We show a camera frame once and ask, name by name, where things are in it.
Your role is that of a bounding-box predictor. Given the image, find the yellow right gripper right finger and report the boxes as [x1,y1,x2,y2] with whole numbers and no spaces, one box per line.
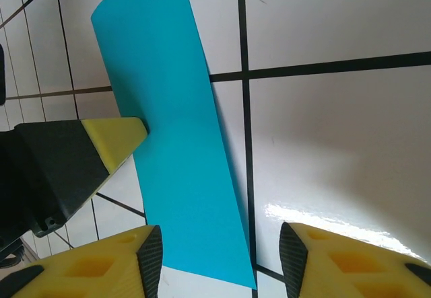
[279,222,431,298]

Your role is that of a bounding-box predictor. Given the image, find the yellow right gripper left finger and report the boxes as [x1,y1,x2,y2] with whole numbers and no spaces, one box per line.
[0,224,164,298]

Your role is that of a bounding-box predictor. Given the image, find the blue square paper sheet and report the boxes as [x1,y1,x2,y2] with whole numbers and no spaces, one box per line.
[90,0,259,291]

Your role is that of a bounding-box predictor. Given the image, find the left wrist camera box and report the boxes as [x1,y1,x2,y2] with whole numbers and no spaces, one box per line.
[0,44,7,106]

